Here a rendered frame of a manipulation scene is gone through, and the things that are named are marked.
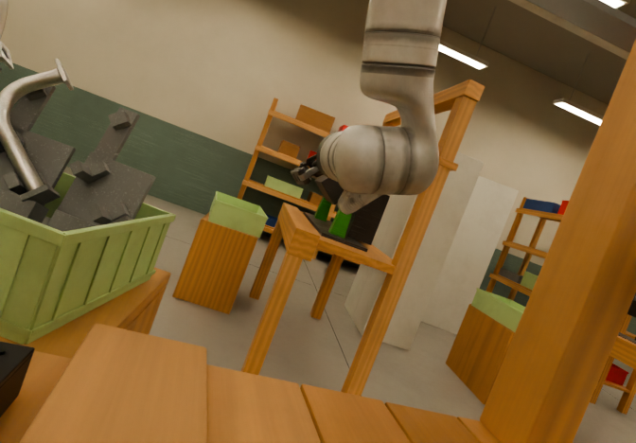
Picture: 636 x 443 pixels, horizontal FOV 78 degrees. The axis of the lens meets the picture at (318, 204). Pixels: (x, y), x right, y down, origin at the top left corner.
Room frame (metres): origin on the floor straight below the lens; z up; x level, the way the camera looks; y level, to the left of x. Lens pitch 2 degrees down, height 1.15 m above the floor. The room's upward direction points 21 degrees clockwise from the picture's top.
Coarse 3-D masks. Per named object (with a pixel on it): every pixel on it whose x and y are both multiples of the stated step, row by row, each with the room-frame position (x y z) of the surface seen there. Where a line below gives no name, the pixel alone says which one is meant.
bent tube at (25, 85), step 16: (16, 80) 0.80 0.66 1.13; (32, 80) 0.81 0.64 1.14; (48, 80) 0.82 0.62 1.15; (64, 80) 0.82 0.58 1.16; (0, 96) 0.79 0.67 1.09; (16, 96) 0.80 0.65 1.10; (0, 112) 0.78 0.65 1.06; (0, 128) 0.77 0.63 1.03; (16, 144) 0.77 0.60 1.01; (16, 160) 0.76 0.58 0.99; (32, 176) 0.76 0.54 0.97
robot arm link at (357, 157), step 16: (352, 128) 0.39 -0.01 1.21; (368, 128) 0.39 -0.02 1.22; (336, 144) 0.50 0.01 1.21; (352, 144) 0.38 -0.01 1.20; (368, 144) 0.37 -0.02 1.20; (336, 160) 0.39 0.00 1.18; (352, 160) 0.37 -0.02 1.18; (368, 160) 0.37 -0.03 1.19; (384, 160) 0.38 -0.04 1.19; (336, 176) 0.41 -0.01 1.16; (352, 176) 0.38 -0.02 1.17; (368, 176) 0.38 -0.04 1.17; (352, 192) 0.40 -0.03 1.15; (368, 192) 0.40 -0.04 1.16
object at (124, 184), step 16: (128, 112) 0.88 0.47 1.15; (112, 128) 0.86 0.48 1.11; (128, 128) 0.86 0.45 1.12; (112, 144) 0.85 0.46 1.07; (96, 160) 0.84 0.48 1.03; (112, 160) 0.84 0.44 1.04; (112, 176) 0.83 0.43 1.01; (128, 176) 0.83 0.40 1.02; (144, 176) 0.83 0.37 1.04; (80, 192) 0.82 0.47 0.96; (96, 192) 0.82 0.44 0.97; (112, 192) 0.82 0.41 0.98; (128, 192) 0.82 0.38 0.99; (144, 192) 0.82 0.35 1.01; (64, 208) 0.80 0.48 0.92; (80, 208) 0.81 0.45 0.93; (128, 208) 0.81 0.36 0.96; (48, 224) 0.74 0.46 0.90; (64, 224) 0.74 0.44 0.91; (80, 224) 0.74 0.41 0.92; (96, 224) 0.80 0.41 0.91
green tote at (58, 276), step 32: (64, 192) 0.94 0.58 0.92; (0, 224) 0.54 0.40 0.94; (32, 224) 0.54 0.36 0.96; (128, 224) 0.72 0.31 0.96; (160, 224) 0.89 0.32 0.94; (0, 256) 0.54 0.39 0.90; (32, 256) 0.54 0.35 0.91; (64, 256) 0.56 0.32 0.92; (96, 256) 0.65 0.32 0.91; (128, 256) 0.78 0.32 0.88; (0, 288) 0.54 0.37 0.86; (32, 288) 0.54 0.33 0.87; (64, 288) 0.58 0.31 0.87; (96, 288) 0.69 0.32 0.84; (128, 288) 0.83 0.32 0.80; (0, 320) 0.54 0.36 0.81; (32, 320) 0.55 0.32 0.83; (64, 320) 0.62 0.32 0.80
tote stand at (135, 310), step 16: (160, 272) 1.02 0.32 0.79; (144, 288) 0.89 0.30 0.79; (160, 288) 0.97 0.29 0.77; (112, 304) 0.76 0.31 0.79; (128, 304) 0.78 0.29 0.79; (144, 304) 0.84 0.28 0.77; (80, 320) 0.66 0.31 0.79; (96, 320) 0.68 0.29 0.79; (112, 320) 0.70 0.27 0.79; (128, 320) 0.75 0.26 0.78; (144, 320) 0.91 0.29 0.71; (0, 336) 0.54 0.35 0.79; (48, 336) 0.58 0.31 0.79; (64, 336) 0.60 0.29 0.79; (80, 336) 0.61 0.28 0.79; (48, 352) 0.55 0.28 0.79; (64, 352) 0.56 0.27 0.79
